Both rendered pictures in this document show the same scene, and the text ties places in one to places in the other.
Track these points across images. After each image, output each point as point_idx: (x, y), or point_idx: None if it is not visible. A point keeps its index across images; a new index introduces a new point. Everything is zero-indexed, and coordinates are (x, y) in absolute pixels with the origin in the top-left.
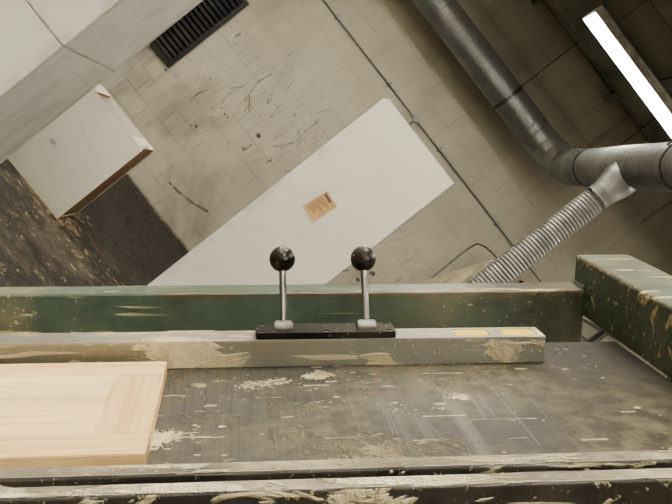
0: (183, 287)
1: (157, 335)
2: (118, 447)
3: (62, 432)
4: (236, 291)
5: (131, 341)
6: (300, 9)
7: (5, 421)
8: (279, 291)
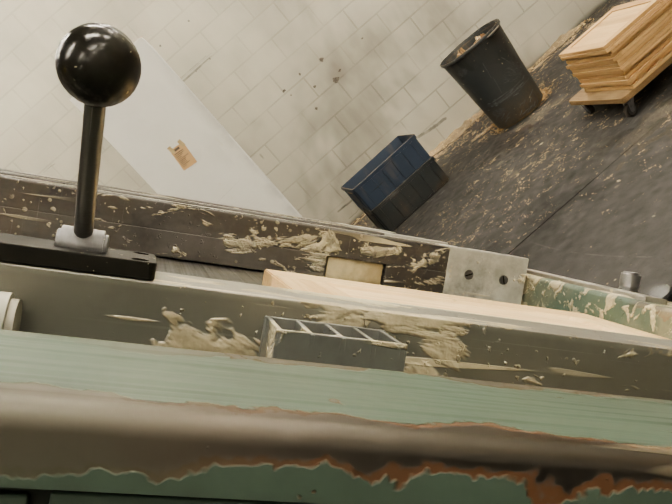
0: (639, 428)
1: (390, 307)
2: (293, 274)
3: (366, 292)
4: (270, 361)
5: (423, 307)
6: None
7: (441, 306)
8: (100, 161)
